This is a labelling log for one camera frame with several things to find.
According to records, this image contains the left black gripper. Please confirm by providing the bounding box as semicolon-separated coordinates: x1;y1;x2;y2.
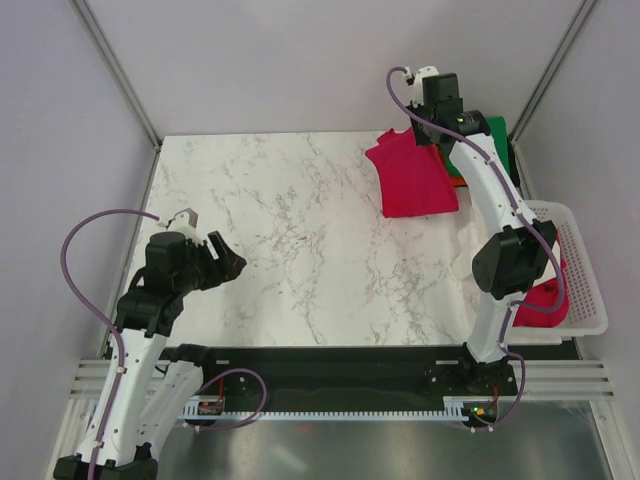
174;230;246;295

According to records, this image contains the red t shirt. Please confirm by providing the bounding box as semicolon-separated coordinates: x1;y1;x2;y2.
365;129;459;218
513;238;570;328

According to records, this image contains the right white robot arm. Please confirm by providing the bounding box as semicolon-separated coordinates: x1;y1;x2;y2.
405;98;566;394

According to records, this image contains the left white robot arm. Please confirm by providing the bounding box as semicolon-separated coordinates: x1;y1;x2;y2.
53;227;247;479

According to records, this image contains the orange folded t shirt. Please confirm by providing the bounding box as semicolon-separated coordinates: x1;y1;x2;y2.
436;147;467;187

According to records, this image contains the green folded t shirt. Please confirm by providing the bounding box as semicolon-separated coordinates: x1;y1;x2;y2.
486;117;511;176

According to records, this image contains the white t shirt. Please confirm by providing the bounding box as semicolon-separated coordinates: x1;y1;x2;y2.
452;194;569;284

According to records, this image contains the red t shirt in basket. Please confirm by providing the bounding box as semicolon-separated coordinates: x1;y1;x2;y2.
513;238;570;328

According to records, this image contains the white plastic basket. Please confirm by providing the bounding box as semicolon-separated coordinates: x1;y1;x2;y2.
509;200;609;343

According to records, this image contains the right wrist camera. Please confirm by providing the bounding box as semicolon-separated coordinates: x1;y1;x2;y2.
406;66;460;106

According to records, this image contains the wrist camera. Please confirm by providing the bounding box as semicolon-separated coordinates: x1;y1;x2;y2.
157;208;205;246
406;66;460;106

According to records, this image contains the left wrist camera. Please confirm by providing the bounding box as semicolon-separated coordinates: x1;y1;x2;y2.
157;208;205;246

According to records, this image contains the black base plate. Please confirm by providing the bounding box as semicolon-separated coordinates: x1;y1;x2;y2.
161;344;518;412

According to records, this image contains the right aluminium frame post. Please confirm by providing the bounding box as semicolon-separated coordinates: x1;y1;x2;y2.
509;0;600;145

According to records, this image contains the aluminium frame post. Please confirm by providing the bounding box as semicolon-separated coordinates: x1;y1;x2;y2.
69;0;162;152
509;0;600;145

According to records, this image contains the white slotted cable duct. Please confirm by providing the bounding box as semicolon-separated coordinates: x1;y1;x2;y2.
178;396;469;422

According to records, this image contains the left aluminium frame post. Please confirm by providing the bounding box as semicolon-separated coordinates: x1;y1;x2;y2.
69;0;162;152

